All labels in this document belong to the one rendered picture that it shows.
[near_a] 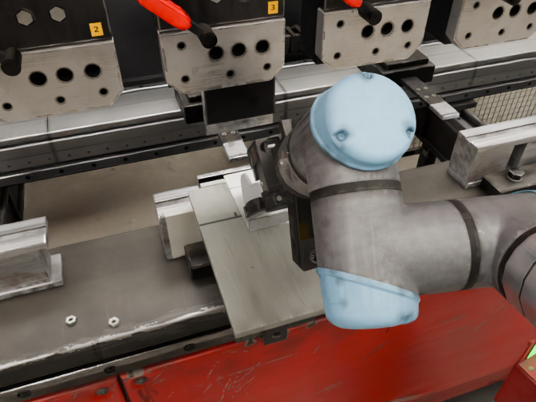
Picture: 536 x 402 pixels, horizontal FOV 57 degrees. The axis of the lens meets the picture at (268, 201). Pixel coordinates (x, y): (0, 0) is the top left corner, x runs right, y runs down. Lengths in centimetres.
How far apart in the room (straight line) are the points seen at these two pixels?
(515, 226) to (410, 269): 8
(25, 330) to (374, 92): 61
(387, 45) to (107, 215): 175
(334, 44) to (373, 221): 34
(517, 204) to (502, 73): 89
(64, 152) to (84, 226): 127
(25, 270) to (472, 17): 73
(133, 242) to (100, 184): 159
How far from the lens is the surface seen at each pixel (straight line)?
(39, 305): 83
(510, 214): 42
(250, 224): 67
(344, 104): 37
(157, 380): 87
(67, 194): 245
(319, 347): 95
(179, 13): 56
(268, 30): 63
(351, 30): 67
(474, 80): 126
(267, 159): 57
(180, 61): 61
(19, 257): 80
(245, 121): 73
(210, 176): 78
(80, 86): 62
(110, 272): 83
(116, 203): 232
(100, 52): 60
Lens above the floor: 148
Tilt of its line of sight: 41 degrees down
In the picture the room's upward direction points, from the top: straight up
